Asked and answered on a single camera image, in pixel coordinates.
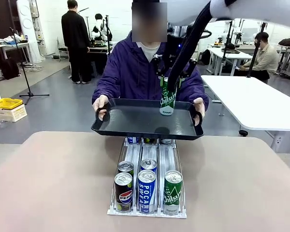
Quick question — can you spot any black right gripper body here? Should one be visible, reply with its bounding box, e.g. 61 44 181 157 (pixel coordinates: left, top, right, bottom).
163 36 184 71

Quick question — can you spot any black serving tray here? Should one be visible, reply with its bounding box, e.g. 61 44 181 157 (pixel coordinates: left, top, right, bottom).
91 98 205 141

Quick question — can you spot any person's right forearm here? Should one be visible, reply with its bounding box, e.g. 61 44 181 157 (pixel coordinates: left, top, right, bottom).
91 74 119 104

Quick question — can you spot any person's left forearm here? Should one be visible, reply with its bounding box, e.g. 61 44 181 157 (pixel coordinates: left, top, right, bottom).
188 74 210 109

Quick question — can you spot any person in purple jacket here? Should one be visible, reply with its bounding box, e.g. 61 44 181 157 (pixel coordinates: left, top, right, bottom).
91 0 210 114

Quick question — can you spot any seated person in beige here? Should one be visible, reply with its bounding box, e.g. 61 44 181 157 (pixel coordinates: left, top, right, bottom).
240 32 278 82

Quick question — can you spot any dark-haired person at bench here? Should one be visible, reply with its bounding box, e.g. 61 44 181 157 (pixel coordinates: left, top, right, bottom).
91 14 107 41

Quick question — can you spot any person's left hand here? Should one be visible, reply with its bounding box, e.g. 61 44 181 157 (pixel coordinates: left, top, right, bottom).
192 98 206 121

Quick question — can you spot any person's right hand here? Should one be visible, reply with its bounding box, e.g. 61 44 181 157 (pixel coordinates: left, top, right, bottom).
92 94 110 121

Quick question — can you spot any black tripod pole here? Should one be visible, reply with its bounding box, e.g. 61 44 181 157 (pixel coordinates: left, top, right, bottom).
246 23 267 78

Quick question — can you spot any white can dispenser rack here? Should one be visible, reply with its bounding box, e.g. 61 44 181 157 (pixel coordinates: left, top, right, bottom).
107 137 188 219

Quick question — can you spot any large white table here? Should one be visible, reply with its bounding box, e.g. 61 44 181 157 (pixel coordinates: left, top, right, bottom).
200 74 290 153

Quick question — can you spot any standing man in black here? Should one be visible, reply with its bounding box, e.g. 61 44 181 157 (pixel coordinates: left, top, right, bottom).
61 0 92 85

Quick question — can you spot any black microphone stand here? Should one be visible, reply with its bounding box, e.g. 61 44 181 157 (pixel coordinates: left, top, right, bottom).
9 27 50 105

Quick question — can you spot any white tower air conditioner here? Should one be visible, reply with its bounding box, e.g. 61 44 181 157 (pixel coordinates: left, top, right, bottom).
16 0 43 63

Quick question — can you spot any black bag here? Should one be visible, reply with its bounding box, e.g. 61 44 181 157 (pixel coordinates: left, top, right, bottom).
1 58 21 80

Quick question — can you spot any cluttered white desk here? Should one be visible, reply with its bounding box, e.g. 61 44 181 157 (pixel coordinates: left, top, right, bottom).
0 40 39 78

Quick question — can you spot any white plastic crate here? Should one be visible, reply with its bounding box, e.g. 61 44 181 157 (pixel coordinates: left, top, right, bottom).
0 105 28 123

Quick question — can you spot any yellow plastic crate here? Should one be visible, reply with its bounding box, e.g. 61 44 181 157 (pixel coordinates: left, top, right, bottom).
0 98 24 110

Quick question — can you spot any right arm black cable sleeve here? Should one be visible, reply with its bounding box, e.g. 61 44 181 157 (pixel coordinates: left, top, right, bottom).
168 0 230 92

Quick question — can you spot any black camera tripod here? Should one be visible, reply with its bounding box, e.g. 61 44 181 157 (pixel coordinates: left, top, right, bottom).
105 14 114 58

